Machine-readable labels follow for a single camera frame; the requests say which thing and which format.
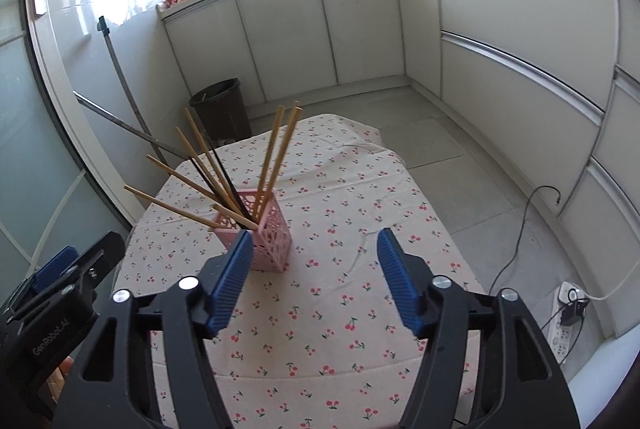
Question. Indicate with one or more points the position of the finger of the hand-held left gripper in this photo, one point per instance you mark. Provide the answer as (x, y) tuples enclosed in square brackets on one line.
[(57, 264), (100, 259)]

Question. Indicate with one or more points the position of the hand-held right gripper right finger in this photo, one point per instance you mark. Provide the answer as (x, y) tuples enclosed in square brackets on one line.
[(400, 289)]

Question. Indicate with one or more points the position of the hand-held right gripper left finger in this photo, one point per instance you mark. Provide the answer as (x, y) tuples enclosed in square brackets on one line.
[(230, 289)]

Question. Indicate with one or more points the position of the pink plastic utensil basket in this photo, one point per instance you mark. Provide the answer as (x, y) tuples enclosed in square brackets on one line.
[(272, 239)]

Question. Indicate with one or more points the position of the wooden chopstick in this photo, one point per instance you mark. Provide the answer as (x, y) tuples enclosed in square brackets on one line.
[(235, 217), (197, 159), (150, 200), (175, 173), (200, 136), (272, 144), (287, 144)]

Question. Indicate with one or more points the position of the black chopstick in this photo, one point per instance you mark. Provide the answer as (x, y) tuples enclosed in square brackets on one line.
[(200, 171), (225, 181)]

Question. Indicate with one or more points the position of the cherry print tablecloth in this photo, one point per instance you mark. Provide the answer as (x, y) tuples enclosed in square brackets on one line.
[(325, 309)]

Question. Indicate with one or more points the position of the frosted glass door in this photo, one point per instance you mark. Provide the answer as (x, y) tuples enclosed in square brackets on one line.
[(30, 134)]

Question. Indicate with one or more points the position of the metal pole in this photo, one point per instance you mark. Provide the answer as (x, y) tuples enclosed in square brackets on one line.
[(125, 121)]

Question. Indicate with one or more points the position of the white power strip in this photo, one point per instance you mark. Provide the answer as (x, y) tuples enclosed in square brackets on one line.
[(562, 339)]

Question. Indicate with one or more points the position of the black plug adapter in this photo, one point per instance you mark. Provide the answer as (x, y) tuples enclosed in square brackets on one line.
[(572, 314)]

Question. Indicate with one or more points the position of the dark brown trash bin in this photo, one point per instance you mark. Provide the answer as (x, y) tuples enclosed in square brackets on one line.
[(222, 109)]

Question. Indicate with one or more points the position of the white kitchen cabinet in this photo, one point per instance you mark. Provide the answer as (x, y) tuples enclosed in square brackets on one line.
[(500, 9), (290, 34)]

